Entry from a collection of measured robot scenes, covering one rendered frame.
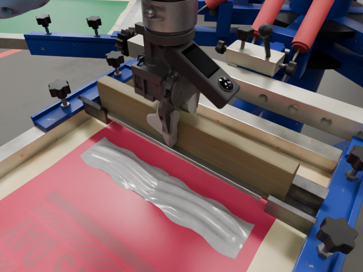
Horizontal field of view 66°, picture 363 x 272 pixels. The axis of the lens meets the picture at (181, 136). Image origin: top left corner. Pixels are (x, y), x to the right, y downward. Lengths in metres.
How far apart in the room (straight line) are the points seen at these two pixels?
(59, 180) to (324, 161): 0.51
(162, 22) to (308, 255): 0.36
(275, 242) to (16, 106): 2.39
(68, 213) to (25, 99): 2.21
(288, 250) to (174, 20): 0.37
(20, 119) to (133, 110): 1.97
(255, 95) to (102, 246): 0.43
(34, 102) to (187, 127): 2.21
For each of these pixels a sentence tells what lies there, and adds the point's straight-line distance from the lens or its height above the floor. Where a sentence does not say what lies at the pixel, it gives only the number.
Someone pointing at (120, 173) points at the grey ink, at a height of 0.96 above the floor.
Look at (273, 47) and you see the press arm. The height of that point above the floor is 1.04.
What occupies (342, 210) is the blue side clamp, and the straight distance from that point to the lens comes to 0.51.
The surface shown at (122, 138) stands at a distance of 0.63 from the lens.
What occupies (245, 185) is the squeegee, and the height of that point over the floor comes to 1.01.
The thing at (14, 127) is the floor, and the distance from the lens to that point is 2.43.
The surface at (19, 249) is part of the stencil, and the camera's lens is 0.53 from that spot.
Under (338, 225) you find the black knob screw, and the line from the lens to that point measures 0.42.
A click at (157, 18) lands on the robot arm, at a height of 1.25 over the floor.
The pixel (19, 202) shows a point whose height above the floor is 0.96.
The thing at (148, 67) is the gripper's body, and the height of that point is 1.16.
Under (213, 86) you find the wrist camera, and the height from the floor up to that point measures 1.17.
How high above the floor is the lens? 1.38
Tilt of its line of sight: 43 degrees down
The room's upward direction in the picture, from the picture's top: straight up
